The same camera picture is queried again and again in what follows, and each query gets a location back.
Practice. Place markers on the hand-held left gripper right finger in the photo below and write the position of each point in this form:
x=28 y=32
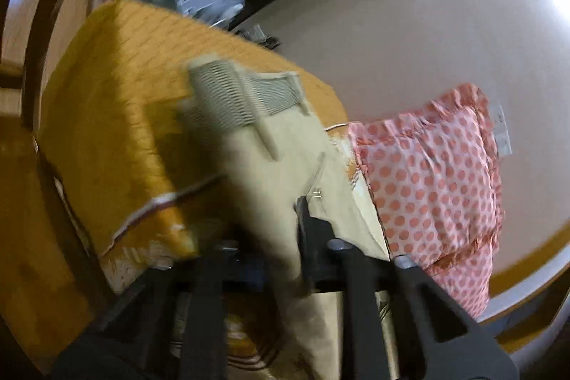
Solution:
x=363 y=308

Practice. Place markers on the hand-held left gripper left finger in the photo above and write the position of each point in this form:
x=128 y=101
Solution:
x=208 y=300

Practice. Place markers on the beige pants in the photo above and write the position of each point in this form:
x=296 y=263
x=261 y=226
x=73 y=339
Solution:
x=271 y=170

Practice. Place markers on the pink polka dot pillow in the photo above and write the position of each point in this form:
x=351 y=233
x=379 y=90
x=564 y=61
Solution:
x=427 y=193

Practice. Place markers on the yellow quilted blanket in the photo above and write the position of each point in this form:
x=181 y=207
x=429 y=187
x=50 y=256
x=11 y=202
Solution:
x=115 y=113

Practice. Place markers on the white plastic clutter pile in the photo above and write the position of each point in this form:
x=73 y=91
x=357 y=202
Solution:
x=209 y=4

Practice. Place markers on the white wall socket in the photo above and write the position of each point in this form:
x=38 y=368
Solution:
x=501 y=130

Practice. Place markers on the dark wooden door frame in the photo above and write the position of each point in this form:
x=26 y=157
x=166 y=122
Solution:
x=49 y=28

